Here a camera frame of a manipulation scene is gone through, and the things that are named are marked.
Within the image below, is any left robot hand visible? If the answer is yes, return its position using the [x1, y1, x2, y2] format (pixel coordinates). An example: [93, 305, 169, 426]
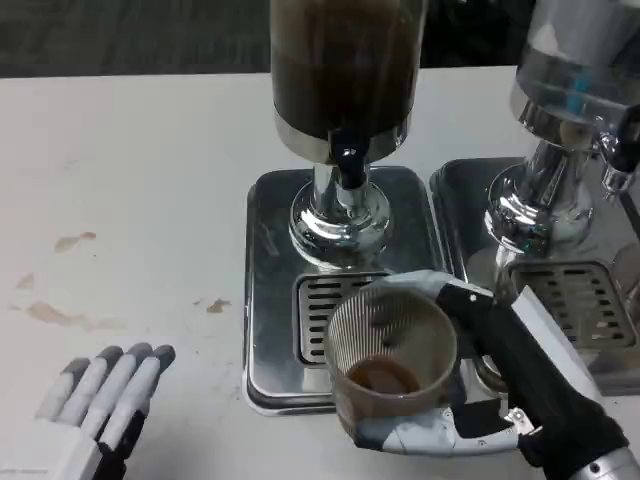
[0, 342, 177, 480]

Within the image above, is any clear ribbed glass cup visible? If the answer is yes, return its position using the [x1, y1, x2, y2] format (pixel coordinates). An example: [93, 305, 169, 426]
[325, 284, 459, 441]

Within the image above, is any slotted steel tray grid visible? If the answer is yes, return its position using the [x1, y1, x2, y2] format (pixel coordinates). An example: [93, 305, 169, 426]
[504, 260, 636, 351]
[292, 272, 396, 369]

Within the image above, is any black and chrome dispenser tap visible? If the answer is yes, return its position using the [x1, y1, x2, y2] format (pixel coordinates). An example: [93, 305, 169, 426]
[597, 104, 640, 201]

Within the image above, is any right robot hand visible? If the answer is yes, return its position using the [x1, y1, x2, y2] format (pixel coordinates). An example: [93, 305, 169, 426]
[349, 269, 631, 469]

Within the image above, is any steel drip tray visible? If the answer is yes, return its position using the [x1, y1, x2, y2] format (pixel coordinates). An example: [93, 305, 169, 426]
[243, 166, 481, 416]
[429, 157, 640, 396]

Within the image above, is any drink dispenser with clear tank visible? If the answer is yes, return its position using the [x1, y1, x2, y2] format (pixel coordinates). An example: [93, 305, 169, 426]
[484, 0, 640, 261]

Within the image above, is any drink dispenser with dark beverage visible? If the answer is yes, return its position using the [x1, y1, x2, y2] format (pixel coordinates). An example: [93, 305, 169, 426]
[269, 0, 426, 271]

